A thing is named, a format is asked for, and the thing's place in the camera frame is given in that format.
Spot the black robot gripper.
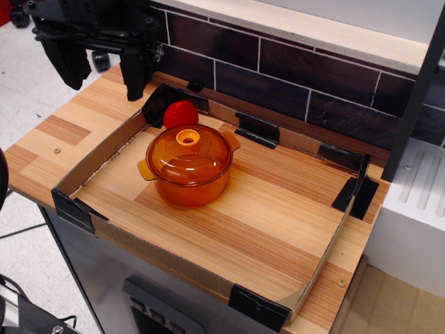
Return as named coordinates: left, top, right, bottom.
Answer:
left=24, top=1, right=161, bottom=102

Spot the orange transparent pot lid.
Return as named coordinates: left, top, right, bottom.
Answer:
left=138, top=125, right=241, bottom=186

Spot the orange transparent plastic pot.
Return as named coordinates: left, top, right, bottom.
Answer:
left=138, top=125, right=241, bottom=207

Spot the red toy strawberry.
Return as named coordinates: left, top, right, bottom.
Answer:
left=163, top=100, right=199, bottom=129

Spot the office chair base with casters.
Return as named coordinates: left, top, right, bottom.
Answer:
left=10, top=1, right=111, bottom=72

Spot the wooden shelf above backsplash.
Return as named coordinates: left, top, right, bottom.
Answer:
left=160, top=0, right=429, bottom=74

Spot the toy oven control panel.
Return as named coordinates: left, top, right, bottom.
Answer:
left=122, top=279, right=206, bottom=334

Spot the cardboard fence with black tape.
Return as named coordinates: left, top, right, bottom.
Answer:
left=52, top=85, right=377, bottom=333

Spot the white toy sink counter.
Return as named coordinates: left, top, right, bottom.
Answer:
left=364, top=138, right=444, bottom=297

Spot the black cable lower left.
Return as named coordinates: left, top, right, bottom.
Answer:
left=0, top=222, right=78, bottom=330

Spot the dark vertical post right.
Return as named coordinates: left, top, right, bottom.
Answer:
left=381, top=7, right=444, bottom=182

